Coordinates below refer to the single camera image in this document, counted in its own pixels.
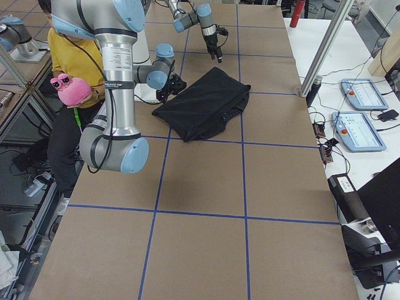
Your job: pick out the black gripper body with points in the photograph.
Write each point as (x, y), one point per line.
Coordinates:
(169, 89)
(210, 41)

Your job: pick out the black graphic t-shirt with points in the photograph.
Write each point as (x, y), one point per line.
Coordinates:
(203, 109)

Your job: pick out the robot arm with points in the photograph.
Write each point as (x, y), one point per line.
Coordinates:
(203, 16)
(112, 141)

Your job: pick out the red bottle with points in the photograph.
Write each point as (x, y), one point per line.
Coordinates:
(297, 13)

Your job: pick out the black bottle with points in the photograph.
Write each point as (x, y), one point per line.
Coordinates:
(313, 90)

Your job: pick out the pink plush toy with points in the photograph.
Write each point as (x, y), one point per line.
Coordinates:
(70, 90)

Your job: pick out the person in yellow shirt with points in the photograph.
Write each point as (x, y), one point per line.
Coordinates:
(74, 58)

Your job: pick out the upper teach pendant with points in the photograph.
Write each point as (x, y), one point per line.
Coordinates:
(363, 95)

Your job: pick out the teach pendant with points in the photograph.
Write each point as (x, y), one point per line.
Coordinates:
(363, 95)
(356, 133)

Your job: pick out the lower teach pendant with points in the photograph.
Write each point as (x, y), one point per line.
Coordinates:
(356, 133)

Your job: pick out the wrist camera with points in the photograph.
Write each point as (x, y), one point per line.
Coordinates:
(222, 31)

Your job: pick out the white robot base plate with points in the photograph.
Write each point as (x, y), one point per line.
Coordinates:
(146, 93)

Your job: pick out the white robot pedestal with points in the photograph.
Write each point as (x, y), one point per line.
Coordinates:
(140, 51)

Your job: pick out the aluminium frame post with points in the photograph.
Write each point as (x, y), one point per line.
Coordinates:
(325, 45)

